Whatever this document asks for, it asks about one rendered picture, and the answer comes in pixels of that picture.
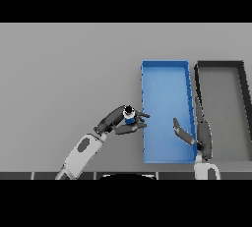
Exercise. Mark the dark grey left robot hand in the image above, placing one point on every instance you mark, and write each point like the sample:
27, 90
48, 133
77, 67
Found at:
111, 119

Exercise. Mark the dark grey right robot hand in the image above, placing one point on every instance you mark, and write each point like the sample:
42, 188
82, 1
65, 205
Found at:
202, 136

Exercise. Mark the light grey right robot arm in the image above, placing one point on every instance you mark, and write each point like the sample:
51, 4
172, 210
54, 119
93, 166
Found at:
206, 171

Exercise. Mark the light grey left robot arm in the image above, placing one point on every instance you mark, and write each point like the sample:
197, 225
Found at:
82, 152

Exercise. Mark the dark grey bin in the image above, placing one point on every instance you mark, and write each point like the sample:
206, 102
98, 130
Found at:
223, 109

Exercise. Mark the blue bin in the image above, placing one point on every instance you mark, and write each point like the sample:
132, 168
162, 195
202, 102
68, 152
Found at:
165, 109

